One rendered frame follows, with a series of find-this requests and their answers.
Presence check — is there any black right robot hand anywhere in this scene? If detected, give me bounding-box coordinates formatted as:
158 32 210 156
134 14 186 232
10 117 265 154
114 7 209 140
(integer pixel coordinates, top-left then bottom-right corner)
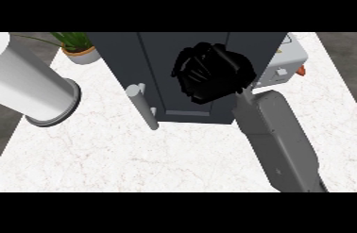
170 42 257 106

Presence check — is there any dark grey cabinet door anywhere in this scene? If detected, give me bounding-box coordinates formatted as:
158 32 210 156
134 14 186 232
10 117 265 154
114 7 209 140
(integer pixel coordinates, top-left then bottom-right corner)
84 32 289 125

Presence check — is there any white boxy appliance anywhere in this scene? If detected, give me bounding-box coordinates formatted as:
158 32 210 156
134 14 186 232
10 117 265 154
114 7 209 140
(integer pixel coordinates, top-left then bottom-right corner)
252 32 309 89

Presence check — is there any green potted plant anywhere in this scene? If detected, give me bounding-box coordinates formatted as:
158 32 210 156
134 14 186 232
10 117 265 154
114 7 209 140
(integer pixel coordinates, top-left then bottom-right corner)
17 32 102 66

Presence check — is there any grey cabinet door handle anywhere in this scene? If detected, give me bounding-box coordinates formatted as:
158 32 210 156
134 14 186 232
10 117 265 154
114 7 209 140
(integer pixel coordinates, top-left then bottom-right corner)
124 82 161 131

